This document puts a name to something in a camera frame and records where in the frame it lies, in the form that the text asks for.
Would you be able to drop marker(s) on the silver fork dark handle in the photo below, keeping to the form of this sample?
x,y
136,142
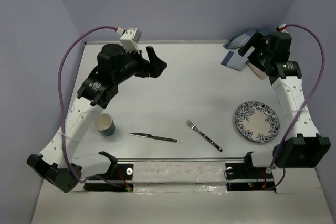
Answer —
x,y
195,129

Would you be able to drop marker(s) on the blue floral ceramic plate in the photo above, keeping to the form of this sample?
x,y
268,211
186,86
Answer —
x,y
257,122

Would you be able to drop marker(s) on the blue plaid cloth placemat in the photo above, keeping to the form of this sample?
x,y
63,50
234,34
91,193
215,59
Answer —
x,y
235,61

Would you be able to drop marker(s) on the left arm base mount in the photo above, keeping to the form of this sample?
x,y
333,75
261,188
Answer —
x,y
120,180

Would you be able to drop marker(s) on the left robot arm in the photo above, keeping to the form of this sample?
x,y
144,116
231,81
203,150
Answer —
x,y
114,66

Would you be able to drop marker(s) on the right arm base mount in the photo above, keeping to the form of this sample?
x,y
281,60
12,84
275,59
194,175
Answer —
x,y
241,178

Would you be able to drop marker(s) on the teal paper cup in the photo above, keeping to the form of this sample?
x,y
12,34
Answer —
x,y
104,124

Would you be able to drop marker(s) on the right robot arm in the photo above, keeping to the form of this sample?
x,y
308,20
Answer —
x,y
302,146

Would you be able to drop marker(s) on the silver knife dark handle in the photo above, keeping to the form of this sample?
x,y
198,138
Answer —
x,y
146,135

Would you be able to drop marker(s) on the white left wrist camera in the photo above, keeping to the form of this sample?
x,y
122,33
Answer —
x,y
129,39

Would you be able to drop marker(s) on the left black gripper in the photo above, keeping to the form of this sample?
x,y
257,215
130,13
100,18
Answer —
x,y
154,68

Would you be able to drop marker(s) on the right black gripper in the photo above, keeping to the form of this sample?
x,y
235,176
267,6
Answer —
x,y
257,39

